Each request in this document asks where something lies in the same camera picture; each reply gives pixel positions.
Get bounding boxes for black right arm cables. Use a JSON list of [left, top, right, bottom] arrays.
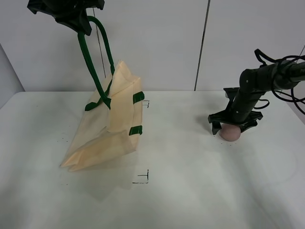
[[254, 49, 305, 112]]

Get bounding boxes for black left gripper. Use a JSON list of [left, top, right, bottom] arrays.
[[27, 0, 105, 36]]

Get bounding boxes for white linen bag green handles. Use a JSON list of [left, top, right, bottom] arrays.
[[61, 16, 145, 172]]

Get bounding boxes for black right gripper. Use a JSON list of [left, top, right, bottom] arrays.
[[208, 87, 263, 135]]

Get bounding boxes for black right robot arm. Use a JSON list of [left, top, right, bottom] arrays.
[[208, 61, 305, 135]]

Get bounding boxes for pink peach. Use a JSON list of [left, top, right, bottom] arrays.
[[219, 124, 241, 142]]

